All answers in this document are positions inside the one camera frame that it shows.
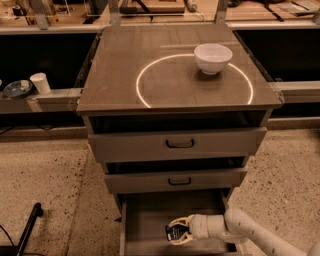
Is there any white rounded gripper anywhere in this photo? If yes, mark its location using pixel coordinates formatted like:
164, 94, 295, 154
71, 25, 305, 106
169, 214, 227, 245

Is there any dark rxbar blueberry wrapper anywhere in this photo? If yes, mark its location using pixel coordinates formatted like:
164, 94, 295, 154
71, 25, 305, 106
165, 225, 189, 242

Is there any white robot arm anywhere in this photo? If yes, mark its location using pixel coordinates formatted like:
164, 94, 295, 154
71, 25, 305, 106
165, 208, 320, 256

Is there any grey bottom drawer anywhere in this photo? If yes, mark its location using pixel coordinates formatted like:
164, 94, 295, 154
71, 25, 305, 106
119, 189, 239, 256

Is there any grey drawer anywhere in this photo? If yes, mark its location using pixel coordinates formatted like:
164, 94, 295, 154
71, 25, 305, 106
88, 127, 267, 163
105, 168, 248, 194
119, 189, 239, 256

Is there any grey middle drawer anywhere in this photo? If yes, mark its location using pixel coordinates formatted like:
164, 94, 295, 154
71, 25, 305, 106
105, 168, 248, 194

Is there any grey top drawer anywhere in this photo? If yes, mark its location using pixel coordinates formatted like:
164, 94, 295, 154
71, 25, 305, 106
88, 127, 267, 163

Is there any grey drawer cabinet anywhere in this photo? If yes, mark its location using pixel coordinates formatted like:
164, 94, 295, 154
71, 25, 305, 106
76, 23, 284, 256

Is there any black floor stand leg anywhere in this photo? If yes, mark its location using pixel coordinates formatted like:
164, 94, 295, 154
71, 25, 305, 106
0, 203, 44, 256

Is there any white ceramic bowl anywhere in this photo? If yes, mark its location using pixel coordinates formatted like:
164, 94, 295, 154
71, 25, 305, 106
194, 43, 233, 75

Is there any white paper cup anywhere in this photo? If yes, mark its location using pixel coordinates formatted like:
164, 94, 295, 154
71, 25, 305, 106
30, 73, 51, 94

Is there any grey side shelf rail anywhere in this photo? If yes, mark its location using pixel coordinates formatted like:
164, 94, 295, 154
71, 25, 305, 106
0, 88, 82, 114

